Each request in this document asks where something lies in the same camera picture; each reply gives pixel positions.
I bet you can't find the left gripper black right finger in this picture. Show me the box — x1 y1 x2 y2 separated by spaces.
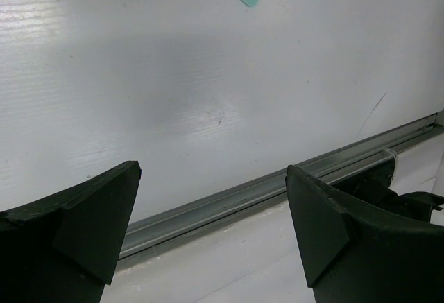
285 166 443 302

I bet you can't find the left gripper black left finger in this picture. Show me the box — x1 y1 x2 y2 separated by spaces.
1 161 142 302

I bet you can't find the aluminium rail frame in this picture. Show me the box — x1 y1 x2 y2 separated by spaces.
119 114 443 259

